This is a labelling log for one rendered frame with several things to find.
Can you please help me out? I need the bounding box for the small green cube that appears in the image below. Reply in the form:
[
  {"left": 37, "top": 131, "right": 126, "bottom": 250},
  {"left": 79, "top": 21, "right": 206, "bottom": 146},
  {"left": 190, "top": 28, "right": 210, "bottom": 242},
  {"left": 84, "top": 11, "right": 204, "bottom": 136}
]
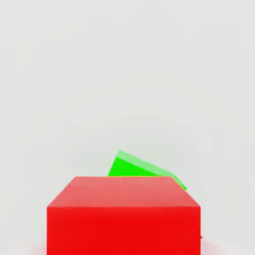
[{"left": 107, "top": 149, "right": 187, "bottom": 191}]

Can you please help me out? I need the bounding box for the small red cube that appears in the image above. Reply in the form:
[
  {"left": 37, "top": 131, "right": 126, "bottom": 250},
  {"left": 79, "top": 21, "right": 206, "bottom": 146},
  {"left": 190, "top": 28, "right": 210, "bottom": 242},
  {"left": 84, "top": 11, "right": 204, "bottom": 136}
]
[{"left": 46, "top": 176, "right": 201, "bottom": 255}]

